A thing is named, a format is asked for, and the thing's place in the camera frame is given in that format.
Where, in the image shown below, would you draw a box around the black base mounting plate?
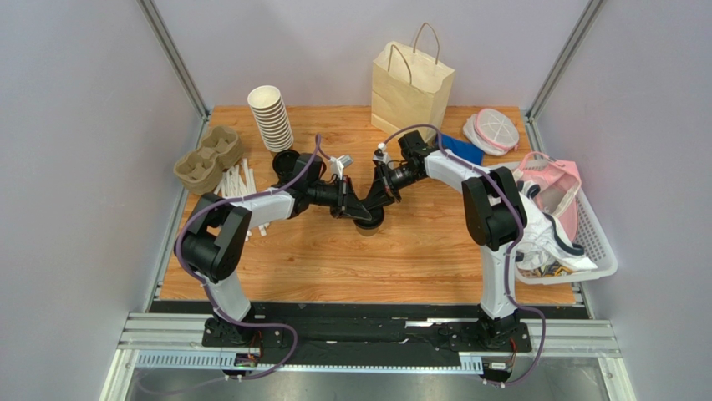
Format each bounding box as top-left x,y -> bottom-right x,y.
201,302 -> 536,367

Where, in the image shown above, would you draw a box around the stack of black lids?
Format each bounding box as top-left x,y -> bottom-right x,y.
272,149 -> 300,185

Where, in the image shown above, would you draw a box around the blue cloth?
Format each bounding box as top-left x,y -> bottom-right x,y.
440,135 -> 484,165

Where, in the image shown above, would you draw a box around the white pink mesh pouches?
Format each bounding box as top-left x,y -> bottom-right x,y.
462,108 -> 520,156

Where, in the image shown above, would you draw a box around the pile of wrapped straws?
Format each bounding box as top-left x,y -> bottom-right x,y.
214,158 -> 272,237

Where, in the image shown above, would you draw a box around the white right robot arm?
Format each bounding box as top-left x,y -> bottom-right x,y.
356,131 -> 527,348

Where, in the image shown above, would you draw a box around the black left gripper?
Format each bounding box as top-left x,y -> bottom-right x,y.
308,177 -> 371,222

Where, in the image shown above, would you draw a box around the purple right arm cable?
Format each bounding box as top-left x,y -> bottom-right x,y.
380,124 -> 547,388

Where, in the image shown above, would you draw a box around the single paper cup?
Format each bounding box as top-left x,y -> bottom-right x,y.
356,224 -> 380,237

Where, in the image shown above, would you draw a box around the pink mesh bag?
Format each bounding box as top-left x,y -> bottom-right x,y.
513,151 -> 582,241

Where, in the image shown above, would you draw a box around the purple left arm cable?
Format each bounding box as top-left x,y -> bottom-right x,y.
135,134 -> 335,390

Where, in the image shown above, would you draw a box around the white plastic basket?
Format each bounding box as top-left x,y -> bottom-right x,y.
503,162 -> 618,285

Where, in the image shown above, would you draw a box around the stack of paper cups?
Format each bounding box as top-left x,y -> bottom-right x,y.
247,85 -> 294,153

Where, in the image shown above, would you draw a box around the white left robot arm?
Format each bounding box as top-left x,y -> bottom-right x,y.
174,150 -> 372,327

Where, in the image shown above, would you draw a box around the aluminium frame rail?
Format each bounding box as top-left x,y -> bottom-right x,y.
101,313 -> 635,400

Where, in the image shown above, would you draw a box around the brown paper bag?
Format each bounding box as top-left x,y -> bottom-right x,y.
371,23 -> 455,135

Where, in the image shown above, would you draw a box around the white garment in basket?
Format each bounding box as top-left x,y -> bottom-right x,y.
515,180 -> 597,277

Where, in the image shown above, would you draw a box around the cardboard cup carrier stack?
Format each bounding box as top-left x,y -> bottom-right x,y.
173,125 -> 244,195

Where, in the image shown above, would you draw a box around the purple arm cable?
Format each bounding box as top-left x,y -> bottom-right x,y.
380,124 -> 547,388
135,134 -> 335,390

